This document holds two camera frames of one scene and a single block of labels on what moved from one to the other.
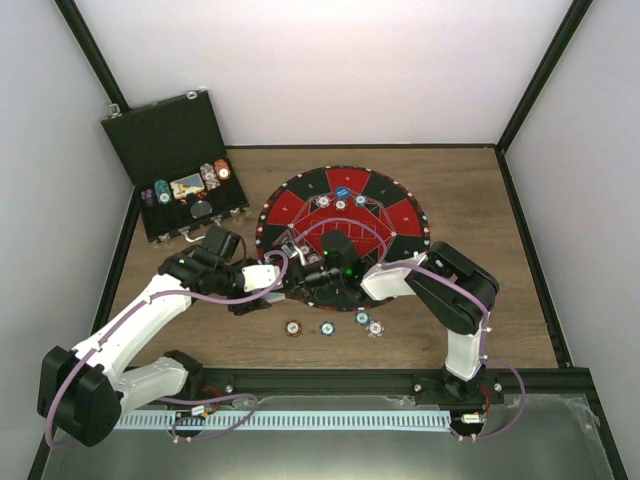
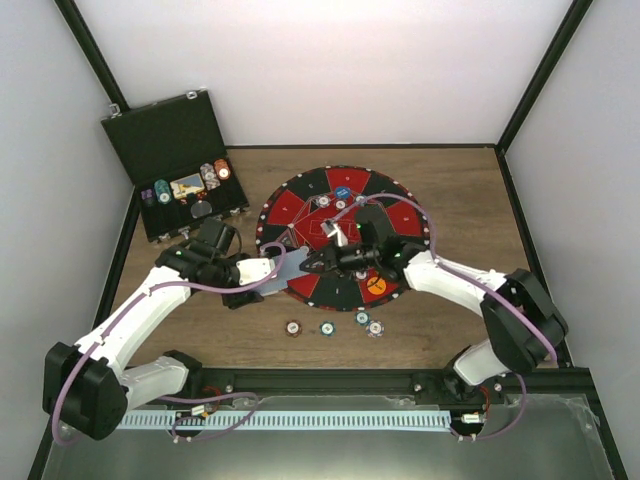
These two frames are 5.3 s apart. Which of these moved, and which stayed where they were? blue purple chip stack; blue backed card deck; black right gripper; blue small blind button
Moved: blue backed card deck; black right gripper
Stayed: blue purple chip stack; blue small blind button
